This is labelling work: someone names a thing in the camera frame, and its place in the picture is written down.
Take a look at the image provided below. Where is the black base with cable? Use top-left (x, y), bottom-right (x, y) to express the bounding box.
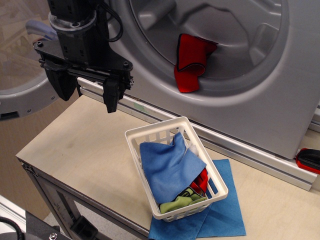
top-left (0, 212), bottom-right (70, 240)

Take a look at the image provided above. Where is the blue paper towel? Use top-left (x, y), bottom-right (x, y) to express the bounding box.
top-left (148, 159), bottom-right (246, 240)

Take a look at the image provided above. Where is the grey toy washing machine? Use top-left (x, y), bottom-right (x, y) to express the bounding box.
top-left (108, 0), bottom-right (320, 158)

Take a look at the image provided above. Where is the red and black clamp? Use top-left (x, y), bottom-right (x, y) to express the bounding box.
top-left (295, 148), bottom-right (320, 175)

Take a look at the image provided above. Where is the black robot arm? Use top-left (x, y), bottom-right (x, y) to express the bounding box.
top-left (34, 0), bottom-right (133, 113)

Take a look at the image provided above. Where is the blue cloth in basket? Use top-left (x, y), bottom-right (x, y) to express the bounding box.
top-left (139, 133), bottom-right (206, 204)

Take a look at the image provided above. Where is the red cloth with dark trim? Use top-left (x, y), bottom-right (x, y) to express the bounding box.
top-left (174, 33), bottom-right (218, 93)

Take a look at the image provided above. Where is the metal table frame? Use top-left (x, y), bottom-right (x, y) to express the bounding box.
top-left (20, 160), bottom-right (149, 240)

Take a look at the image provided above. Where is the red cloth in basket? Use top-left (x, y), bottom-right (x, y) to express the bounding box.
top-left (190, 168), bottom-right (208, 195)

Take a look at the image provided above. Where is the aluminium profile rail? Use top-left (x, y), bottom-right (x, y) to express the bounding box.
top-left (76, 76), bottom-right (318, 192)

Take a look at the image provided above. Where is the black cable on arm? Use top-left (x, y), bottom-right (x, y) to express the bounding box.
top-left (98, 3), bottom-right (124, 43)

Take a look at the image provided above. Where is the white plastic basket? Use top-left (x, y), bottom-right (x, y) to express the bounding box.
top-left (125, 116), bottom-right (229, 222)

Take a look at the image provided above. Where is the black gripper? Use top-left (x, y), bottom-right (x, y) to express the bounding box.
top-left (33, 30), bottom-right (133, 113)

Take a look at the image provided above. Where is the green cloth in basket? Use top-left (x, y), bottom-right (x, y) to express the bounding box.
top-left (159, 196), bottom-right (207, 214)

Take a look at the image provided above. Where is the grey round washer door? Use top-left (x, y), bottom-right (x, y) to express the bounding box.
top-left (0, 0), bottom-right (59, 121)

